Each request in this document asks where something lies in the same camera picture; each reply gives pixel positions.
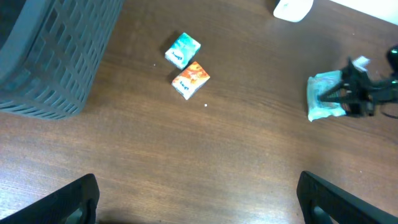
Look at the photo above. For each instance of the grey plastic basket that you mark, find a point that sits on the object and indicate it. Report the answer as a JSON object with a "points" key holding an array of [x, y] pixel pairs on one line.
{"points": [[50, 53]]}

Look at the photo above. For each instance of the orange small tissue pack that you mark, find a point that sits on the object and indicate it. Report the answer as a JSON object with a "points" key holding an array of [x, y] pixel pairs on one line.
{"points": [[190, 80]]}

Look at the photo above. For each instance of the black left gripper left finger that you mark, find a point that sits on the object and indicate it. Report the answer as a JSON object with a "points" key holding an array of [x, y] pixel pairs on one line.
{"points": [[73, 203]]}

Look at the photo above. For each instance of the teal small tissue pack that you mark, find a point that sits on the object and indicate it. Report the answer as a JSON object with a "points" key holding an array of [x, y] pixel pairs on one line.
{"points": [[182, 51]]}

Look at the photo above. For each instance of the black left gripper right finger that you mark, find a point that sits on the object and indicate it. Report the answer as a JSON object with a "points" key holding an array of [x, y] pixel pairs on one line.
{"points": [[324, 202]]}

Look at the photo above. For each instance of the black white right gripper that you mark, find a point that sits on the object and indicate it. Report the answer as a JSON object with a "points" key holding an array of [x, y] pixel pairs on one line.
{"points": [[359, 93]]}

